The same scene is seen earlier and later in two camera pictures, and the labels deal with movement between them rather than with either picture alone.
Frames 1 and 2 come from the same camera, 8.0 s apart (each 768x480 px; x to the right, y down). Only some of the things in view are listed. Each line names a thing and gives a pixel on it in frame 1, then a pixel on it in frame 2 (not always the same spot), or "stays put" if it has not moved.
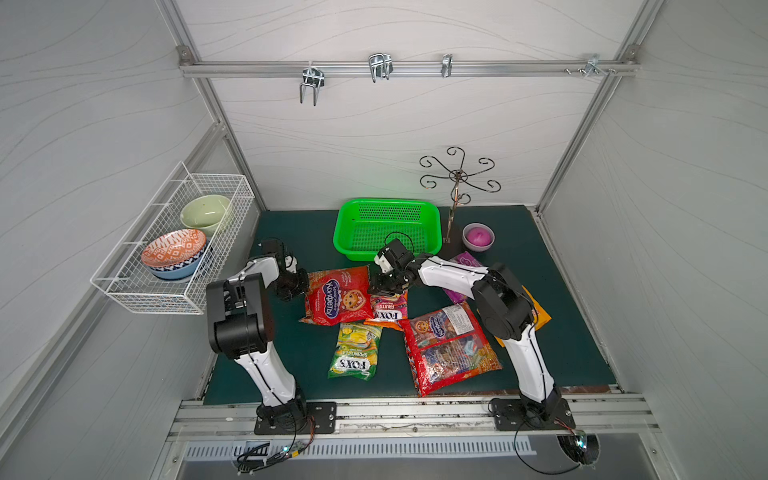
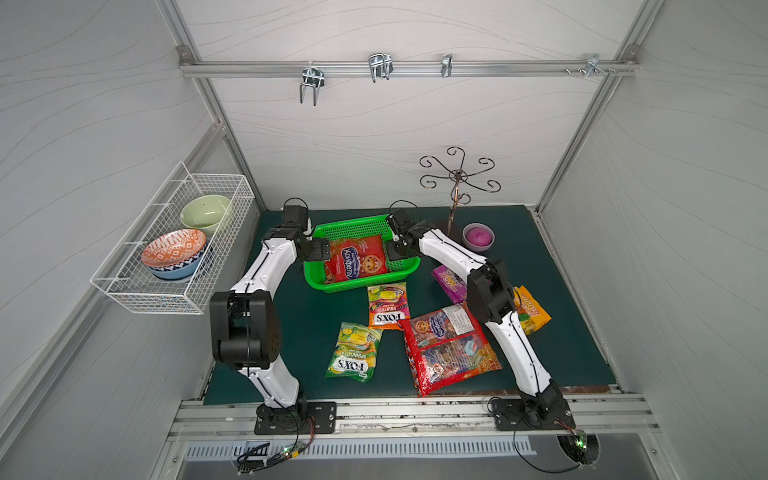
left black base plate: x=321 y=418 stays put
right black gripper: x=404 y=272 to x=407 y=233
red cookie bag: x=338 y=296 to x=354 y=257
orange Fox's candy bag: x=389 y=309 stays put
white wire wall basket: x=185 y=247 stays put
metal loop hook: x=381 y=65 stays put
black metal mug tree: x=456 y=161 stays put
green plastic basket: x=364 y=225 to x=315 y=272
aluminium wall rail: x=624 y=68 stays put
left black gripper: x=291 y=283 to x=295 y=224
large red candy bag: x=445 y=346 stays put
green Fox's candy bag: x=356 y=351 stays put
